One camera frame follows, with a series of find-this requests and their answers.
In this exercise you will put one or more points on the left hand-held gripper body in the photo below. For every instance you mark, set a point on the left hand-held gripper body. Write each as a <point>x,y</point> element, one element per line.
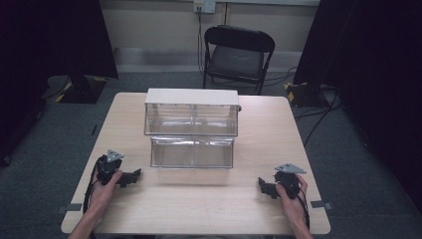
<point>109,167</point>

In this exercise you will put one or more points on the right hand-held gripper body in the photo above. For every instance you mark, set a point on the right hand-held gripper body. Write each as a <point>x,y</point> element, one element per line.
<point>288,181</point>

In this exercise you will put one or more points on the clear plastic drawer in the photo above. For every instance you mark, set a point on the clear plastic drawer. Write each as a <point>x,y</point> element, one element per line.
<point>192,154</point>

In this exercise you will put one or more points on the clear drawer cabinet white top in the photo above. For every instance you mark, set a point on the clear drawer cabinet white top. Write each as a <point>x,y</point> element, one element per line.
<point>191,97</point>

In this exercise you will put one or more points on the person's left hand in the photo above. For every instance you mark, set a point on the person's left hand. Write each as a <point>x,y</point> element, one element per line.
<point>103,194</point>

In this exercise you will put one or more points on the person's right hand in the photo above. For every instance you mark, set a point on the person's right hand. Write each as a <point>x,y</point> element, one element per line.
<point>292,207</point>

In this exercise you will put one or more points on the grey tape strip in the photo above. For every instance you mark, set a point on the grey tape strip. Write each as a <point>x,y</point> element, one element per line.
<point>321,204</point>
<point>71,207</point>

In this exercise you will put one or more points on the black stand base striped tape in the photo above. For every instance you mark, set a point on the black stand base striped tape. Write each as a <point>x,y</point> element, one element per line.
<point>307,96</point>
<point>83,89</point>

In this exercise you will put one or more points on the black folding chair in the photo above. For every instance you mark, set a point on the black folding chair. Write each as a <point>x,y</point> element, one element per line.
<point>236,59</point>

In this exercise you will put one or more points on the dark curtain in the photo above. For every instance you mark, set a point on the dark curtain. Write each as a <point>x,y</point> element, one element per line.
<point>49,49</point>
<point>375,83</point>

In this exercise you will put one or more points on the white wall socket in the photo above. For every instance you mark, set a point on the white wall socket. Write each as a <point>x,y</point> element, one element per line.
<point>204,6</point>

